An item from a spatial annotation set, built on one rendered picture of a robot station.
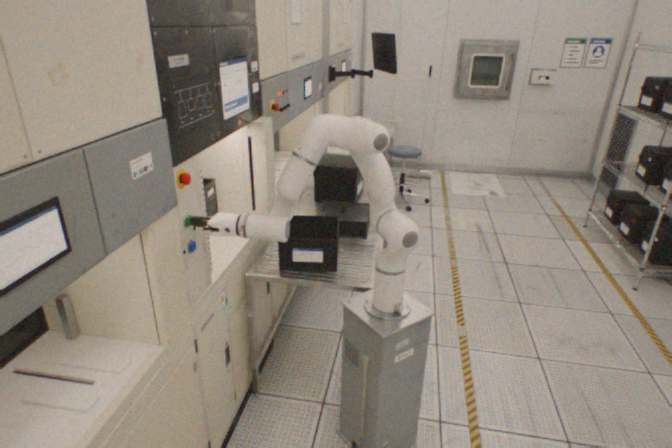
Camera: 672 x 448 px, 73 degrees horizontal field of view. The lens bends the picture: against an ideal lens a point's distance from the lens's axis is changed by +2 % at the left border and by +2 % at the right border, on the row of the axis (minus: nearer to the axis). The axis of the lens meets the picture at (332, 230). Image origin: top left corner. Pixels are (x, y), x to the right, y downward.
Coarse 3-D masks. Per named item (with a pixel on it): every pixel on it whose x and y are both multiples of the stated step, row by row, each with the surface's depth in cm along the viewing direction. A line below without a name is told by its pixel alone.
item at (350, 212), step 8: (328, 200) 267; (336, 200) 267; (320, 208) 256; (328, 208) 256; (336, 208) 256; (344, 208) 252; (352, 208) 256; (360, 208) 257; (368, 208) 257; (344, 216) 246; (352, 216) 246; (360, 216) 246; (368, 216) 247; (344, 224) 242; (352, 224) 241; (360, 224) 240; (368, 224) 254; (344, 232) 244; (352, 232) 243; (360, 232) 242
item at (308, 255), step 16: (304, 224) 230; (320, 224) 230; (336, 224) 229; (288, 240) 204; (304, 240) 204; (320, 240) 203; (336, 240) 203; (288, 256) 208; (304, 256) 207; (320, 256) 207; (336, 256) 207
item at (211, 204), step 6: (204, 180) 220; (210, 180) 219; (204, 186) 221; (210, 186) 215; (204, 192) 209; (210, 192) 216; (210, 198) 216; (210, 204) 217; (216, 204) 224; (210, 210) 217; (216, 210) 224; (210, 216) 218
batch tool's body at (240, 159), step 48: (192, 0) 144; (240, 0) 182; (192, 48) 147; (240, 48) 185; (192, 144) 152; (240, 144) 214; (192, 192) 156; (240, 192) 225; (240, 240) 215; (192, 288) 163; (240, 288) 211; (240, 336) 217; (240, 384) 224
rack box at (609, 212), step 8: (616, 192) 414; (624, 192) 413; (632, 192) 413; (608, 200) 420; (616, 200) 405; (624, 200) 398; (632, 200) 397; (640, 200) 396; (608, 208) 420; (616, 208) 402; (608, 216) 419; (616, 216) 405; (616, 224) 408
